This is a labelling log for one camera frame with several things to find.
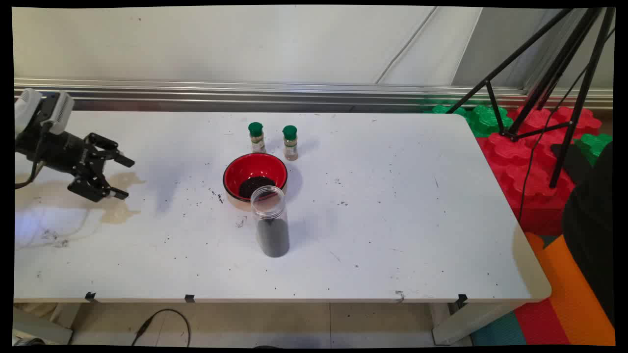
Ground red foam blocks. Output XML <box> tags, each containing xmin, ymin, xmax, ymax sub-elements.
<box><xmin>476</xmin><ymin>105</ymin><xmax>603</xmax><ymax>236</ymax></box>

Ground red foam floor mat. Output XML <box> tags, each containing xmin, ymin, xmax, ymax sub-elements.
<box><xmin>514</xmin><ymin>298</ymin><xmax>572</xmax><ymax>346</ymax></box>

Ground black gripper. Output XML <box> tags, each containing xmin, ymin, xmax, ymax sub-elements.
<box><xmin>15</xmin><ymin>128</ymin><xmax>135</xmax><ymax>202</ymax></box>

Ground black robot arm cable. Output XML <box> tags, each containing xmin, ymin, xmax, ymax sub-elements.
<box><xmin>15</xmin><ymin>123</ymin><xmax>50</xmax><ymax>190</ymax></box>

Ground spice bottle green cap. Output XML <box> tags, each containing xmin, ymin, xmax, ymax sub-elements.
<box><xmin>282</xmin><ymin>125</ymin><xmax>299</xmax><ymax>161</ymax></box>
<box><xmin>248</xmin><ymin>122</ymin><xmax>267</xmax><ymax>154</ymax></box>

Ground black cable with plug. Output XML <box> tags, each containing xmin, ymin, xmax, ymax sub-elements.
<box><xmin>131</xmin><ymin>308</ymin><xmax>192</xmax><ymax>348</ymax></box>

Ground green foam block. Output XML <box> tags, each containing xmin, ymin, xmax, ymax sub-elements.
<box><xmin>574</xmin><ymin>133</ymin><xmax>613</xmax><ymax>165</ymax></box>

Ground black seed pile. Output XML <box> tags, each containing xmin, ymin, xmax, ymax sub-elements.
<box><xmin>238</xmin><ymin>176</ymin><xmax>276</xmax><ymax>200</ymax></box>

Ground orange foam floor mat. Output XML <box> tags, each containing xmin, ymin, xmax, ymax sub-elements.
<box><xmin>525</xmin><ymin>232</ymin><xmax>615</xmax><ymax>346</ymax></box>

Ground black tripod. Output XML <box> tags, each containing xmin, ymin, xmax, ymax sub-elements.
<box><xmin>444</xmin><ymin>7</ymin><xmax>615</xmax><ymax>189</ymax></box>

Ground white table leg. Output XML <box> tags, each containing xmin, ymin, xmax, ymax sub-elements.
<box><xmin>432</xmin><ymin>300</ymin><xmax>521</xmax><ymax>345</ymax></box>

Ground aluminium wall rail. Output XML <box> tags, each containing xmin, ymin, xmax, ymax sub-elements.
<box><xmin>14</xmin><ymin>77</ymin><xmax>614</xmax><ymax>111</ymax></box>

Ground grey table leg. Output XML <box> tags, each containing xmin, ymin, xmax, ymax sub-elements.
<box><xmin>12</xmin><ymin>306</ymin><xmax>74</xmax><ymax>345</ymax></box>

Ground red and green foam mat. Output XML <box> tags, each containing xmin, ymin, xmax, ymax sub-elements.
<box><xmin>424</xmin><ymin>103</ymin><xmax>514</xmax><ymax>138</ymax></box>

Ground clear plastic jar black seeds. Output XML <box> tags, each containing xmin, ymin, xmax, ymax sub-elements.
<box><xmin>251</xmin><ymin>185</ymin><xmax>290</xmax><ymax>258</ymax></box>

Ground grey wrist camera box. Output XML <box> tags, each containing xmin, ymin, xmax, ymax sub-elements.
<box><xmin>45</xmin><ymin>91</ymin><xmax>75</xmax><ymax>135</ymax></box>

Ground red bowl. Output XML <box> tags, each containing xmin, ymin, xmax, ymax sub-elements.
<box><xmin>223</xmin><ymin>152</ymin><xmax>288</xmax><ymax>211</ymax></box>

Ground teal foam floor mat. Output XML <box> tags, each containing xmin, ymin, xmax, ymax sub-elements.
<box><xmin>471</xmin><ymin>310</ymin><xmax>528</xmax><ymax>347</ymax></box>

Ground thin black tripod cable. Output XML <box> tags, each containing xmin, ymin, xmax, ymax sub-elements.
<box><xmin>518</xmin><ymin>27</ymin><xmax>615</xmax><ymax>222</ymax></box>

